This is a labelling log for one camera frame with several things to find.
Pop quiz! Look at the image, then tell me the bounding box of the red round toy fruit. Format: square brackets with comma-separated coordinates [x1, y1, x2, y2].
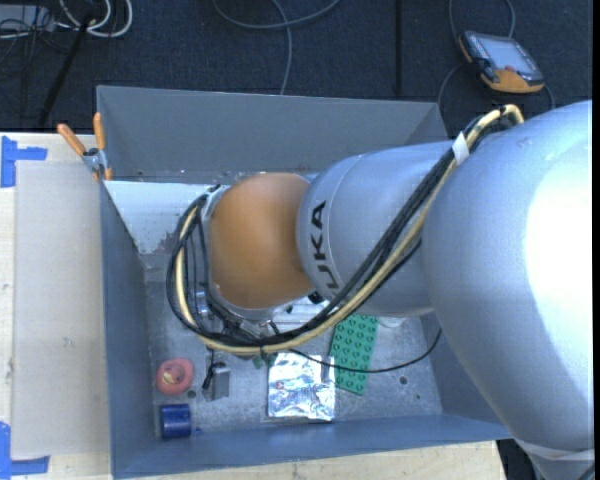
[154, 357, 196, 397]

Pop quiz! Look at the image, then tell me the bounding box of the blue cylinder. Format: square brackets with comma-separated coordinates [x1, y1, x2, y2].
[158, 402, 194, 441]

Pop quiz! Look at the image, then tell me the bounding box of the silver foil packet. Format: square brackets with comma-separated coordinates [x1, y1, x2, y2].
[266, 352, 338, 423]

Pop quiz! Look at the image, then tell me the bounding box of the green studded flat block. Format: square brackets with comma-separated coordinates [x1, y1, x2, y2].
[328, 312, 380, 397]

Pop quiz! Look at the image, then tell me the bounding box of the pale flat board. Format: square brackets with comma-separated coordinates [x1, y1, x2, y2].
[10, 160, 112, 462]

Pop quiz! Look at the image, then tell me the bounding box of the grey metal bin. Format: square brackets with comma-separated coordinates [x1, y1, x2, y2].
[95, 85, 512, 480]

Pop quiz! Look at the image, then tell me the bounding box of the black cylinder on white bracket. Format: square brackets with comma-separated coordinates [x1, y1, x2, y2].
[279, 289, 332, 320]

